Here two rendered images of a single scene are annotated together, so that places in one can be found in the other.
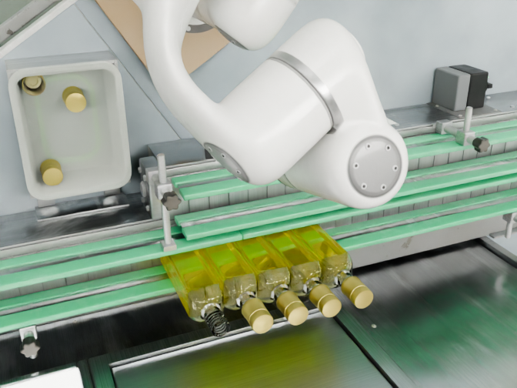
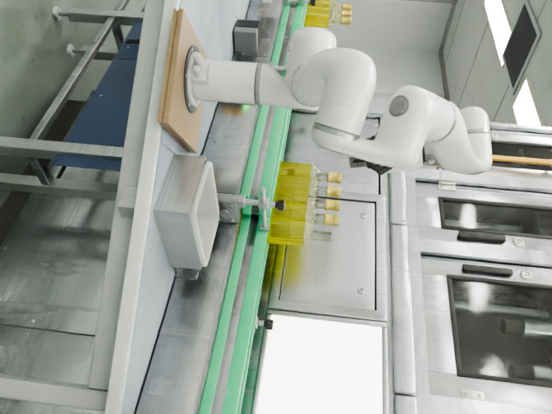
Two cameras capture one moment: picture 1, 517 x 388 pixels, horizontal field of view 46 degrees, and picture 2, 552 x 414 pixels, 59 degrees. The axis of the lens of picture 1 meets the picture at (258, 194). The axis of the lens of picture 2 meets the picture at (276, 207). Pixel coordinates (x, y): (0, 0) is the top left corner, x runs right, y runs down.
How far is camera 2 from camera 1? 1.13 m
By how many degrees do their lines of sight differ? 52
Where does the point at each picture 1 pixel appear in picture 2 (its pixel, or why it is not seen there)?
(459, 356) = (346, 170)
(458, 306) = (315, 149)
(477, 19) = not seen: outside the picture
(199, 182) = (253, 186)
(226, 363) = (307, 251)
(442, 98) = (245, 47)
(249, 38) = not seen: hidden behind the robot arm
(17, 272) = (240, 303)
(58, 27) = (160, 163)
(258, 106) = (489, 151)
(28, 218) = (186, 282)
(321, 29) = (480, 113)
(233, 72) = not seen: hidden behind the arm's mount
